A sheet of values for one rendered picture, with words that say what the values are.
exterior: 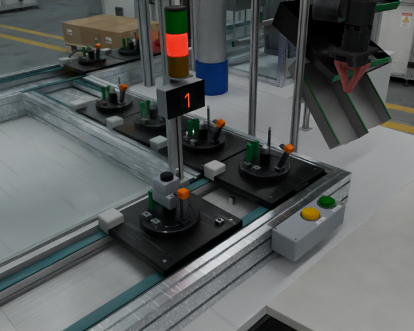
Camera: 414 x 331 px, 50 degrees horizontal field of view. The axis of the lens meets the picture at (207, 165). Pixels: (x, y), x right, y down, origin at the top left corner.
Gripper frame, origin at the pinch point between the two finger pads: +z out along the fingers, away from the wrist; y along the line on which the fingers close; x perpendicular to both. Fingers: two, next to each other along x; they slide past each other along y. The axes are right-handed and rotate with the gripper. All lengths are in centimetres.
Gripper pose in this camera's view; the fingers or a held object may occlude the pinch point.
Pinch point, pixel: (347, 88)
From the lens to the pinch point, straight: 109.2
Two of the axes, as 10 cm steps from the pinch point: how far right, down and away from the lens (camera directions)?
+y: -7.2, 3.4, -6.1
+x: 7.0, 3.5, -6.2
